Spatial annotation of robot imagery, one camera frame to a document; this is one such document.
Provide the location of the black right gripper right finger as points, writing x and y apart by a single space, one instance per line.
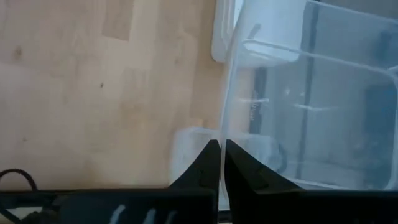
264 205

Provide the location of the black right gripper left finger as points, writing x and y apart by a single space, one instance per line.
192 205

